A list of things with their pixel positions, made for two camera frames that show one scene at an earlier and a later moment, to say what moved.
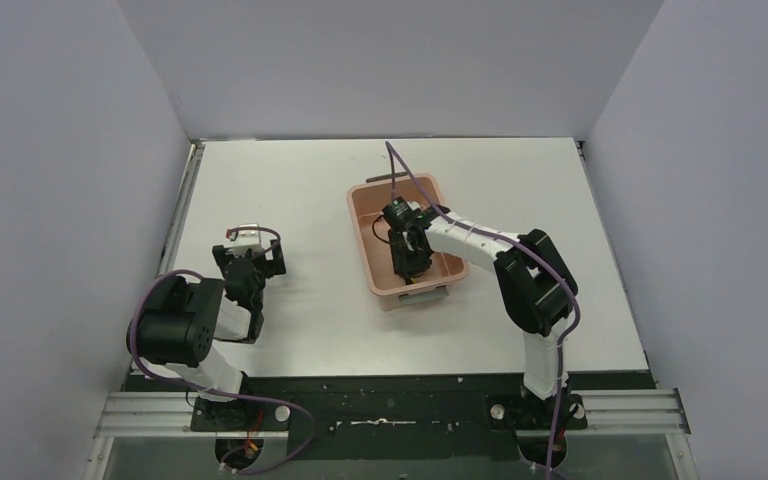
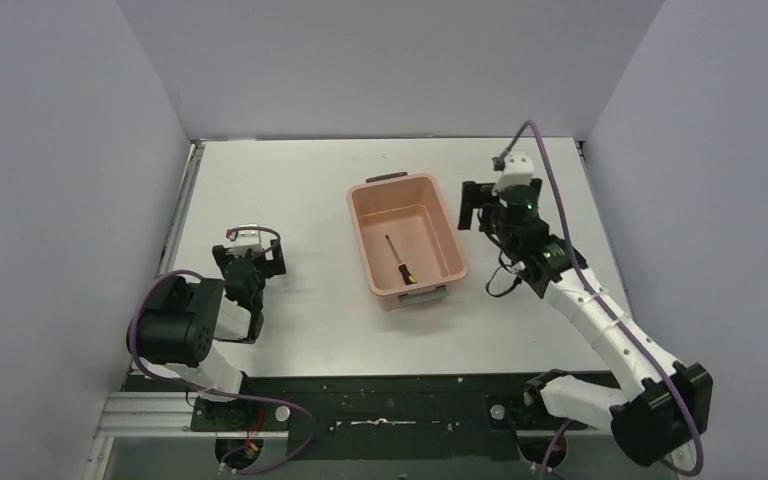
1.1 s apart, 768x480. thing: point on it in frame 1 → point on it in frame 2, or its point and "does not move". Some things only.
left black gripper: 249,261 does not move
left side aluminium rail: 189,186 does not move
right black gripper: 403,264 → 473,195
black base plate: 389,416 does not move
